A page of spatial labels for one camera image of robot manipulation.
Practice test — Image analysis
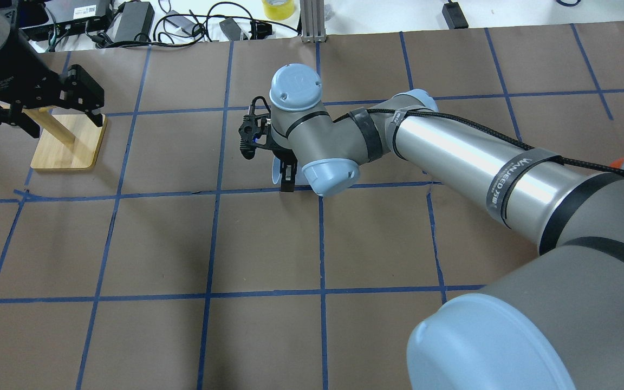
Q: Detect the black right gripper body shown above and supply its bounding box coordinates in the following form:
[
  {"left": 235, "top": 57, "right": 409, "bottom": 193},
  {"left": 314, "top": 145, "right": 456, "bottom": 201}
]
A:
[{"left": 238, "top": 96, "right": 297, "bottom": 163}]

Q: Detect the black power brick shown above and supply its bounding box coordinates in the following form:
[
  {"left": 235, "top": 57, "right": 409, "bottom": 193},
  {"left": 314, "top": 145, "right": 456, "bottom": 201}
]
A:
[{"left": 113, "top": 2, "right": 154, "bottom": 42}]

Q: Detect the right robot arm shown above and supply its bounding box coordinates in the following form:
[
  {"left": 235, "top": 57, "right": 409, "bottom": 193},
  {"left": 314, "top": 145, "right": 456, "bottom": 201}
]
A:
[{"left": 239, "top": 63, "right": 624, "bottom": 389}]

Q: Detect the aluminium frame post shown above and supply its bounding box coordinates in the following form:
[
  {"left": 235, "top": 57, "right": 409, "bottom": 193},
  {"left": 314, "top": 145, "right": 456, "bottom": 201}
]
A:
[{"left": 300, "top": 0, "right": 327, "bottom": 43}]

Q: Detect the black power adapter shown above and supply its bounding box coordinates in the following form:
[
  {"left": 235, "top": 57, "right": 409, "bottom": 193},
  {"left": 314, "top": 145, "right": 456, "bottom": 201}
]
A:
[{"left": 441, "top": 1, "right": 470, "bottom": 30}]

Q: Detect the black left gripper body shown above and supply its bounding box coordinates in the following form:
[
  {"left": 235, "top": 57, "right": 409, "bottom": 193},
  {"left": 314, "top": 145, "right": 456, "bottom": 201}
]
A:
[{"left": 0, "top": 58, "right": 66, "bottom": 109}]

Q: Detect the light blue cup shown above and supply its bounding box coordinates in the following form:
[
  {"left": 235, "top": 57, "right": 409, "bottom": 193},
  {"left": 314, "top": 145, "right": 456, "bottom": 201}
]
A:
[{"left": 271, "top": 156, "right": 287, "bottom": 188}]

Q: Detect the yellow tape roll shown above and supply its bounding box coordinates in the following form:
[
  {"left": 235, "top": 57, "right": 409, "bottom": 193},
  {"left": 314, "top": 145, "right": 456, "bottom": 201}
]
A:
[{"left": 261, "top": 0, "right": 295, "bottom": 21}]

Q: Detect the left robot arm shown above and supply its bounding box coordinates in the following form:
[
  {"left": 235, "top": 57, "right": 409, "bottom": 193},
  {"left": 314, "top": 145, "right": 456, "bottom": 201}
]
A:
[{"left": 0, "top": 12, "right": 105, "bottom": 138}]

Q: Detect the wooden cup stand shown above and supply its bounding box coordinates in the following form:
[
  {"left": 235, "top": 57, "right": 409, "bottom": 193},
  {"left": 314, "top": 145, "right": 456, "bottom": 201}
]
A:
[{"left": 23, "top": 107, "right": 107, "bottom": 171}]

